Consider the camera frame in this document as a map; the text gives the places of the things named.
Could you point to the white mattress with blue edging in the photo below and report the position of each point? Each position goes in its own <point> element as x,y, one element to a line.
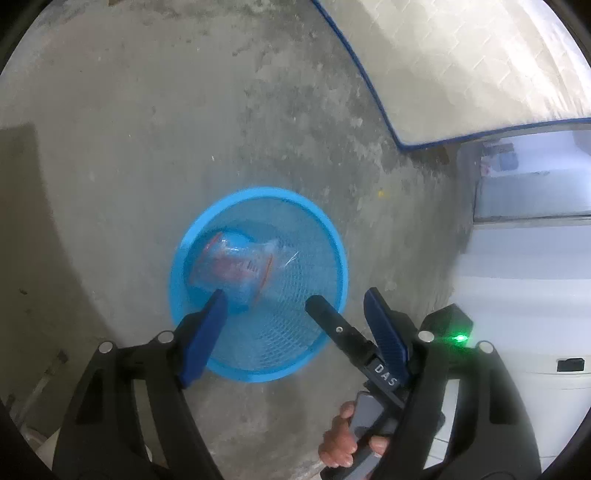
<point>461,69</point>

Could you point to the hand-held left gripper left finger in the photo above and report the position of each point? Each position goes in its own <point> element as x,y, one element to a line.
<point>207,332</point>

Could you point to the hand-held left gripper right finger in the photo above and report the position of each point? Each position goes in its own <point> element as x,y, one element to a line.
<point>385,332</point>

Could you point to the person's right hand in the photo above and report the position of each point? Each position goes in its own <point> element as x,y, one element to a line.
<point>339,443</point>

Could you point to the clear printed plastic wrapper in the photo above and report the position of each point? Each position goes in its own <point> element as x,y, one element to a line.
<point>231,267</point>

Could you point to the blue mesh plastic basket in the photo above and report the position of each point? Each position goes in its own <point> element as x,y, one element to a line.
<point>300,258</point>

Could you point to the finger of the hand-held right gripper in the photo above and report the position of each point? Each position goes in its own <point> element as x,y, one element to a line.
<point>332,323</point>

